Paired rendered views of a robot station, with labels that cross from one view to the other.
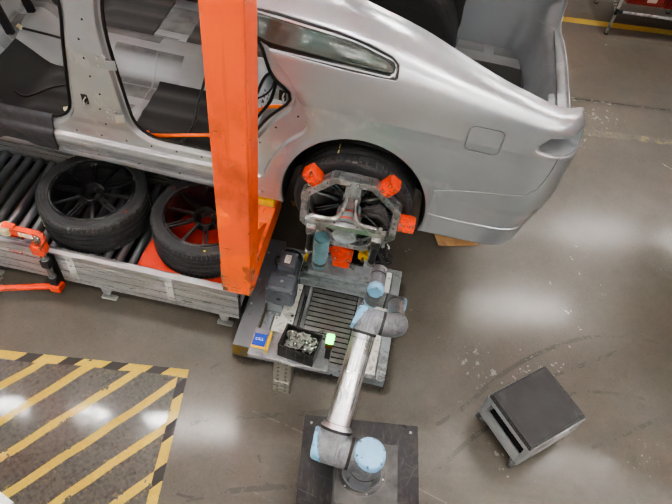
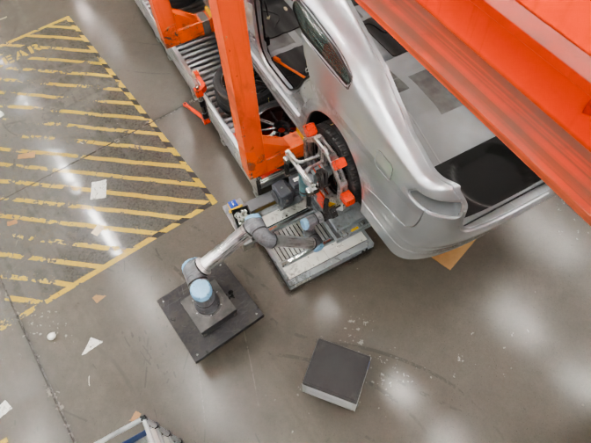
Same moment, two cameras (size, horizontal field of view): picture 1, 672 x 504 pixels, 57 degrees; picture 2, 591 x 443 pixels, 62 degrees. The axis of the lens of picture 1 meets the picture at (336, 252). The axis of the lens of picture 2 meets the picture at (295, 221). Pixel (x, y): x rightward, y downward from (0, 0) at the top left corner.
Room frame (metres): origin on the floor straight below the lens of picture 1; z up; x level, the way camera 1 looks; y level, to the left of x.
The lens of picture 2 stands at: (0.89, -1.92, 3.83)
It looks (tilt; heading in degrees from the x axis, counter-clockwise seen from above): 58 degrees down; 60
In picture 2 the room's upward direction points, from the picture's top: 4 degrees counter-clockwise
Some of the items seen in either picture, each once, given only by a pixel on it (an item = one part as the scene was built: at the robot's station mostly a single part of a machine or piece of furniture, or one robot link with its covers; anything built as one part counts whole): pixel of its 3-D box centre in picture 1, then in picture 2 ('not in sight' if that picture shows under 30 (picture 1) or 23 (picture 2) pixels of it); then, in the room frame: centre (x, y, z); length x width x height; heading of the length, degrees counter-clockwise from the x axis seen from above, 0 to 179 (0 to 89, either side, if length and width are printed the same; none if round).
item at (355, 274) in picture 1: (345, 248); (340, 199); (2.42, -0.05, 0.32); 0.40 x 0.30 x 0.28; 86
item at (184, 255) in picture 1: (207, 225); (281, 134); (2.38, 0.81, 0.39); 0.66 x 0.66 x 0.24
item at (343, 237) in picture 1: (347, 222); (316, 172); (2.18, -0.04, 0.85); 0.21 x 0.14 x 0.14; 176
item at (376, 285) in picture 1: (376, 284); (309, 221); (1.97, -0.25, 0.62); 0.12 x 0.09 x 0.10; 176
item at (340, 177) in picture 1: (349, 212); (324, 169); (2.25, -0.04, 0.85); 0.54 x 0.07 x 0.54; 86
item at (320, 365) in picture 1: (290, 350); (242, 221); (1.59, 0.16, 0.44); 0.43 x 0.17 x 0.03; 86
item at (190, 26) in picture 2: not in sight; (198, 17); (2.39, 2.39, 0.69); 0.52 x 0.17 x 0.35; 176
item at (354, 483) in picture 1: (363, 468); (206, 300); (1.02, -0.29, 0.45); 0.19 x 0.19 x 0.10
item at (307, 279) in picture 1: (341, 266); (339, 211); (2.42, -0.05, 0.13); 0.50 x 0.36 x 0.10; 86
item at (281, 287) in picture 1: (286, 277); (295, 191); (2.18, 0.27, 0.26); 0.42 x 0.18 x 0.35; 176
